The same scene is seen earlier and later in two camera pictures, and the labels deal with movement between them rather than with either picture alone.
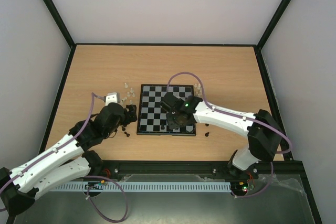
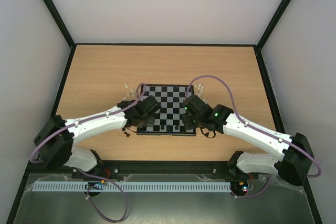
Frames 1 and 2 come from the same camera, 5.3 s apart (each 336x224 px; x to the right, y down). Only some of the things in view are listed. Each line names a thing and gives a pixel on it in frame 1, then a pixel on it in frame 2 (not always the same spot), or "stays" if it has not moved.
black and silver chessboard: (152, 118) stays
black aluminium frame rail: (101, 170) stays
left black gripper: (126, 119) to (151, 117)
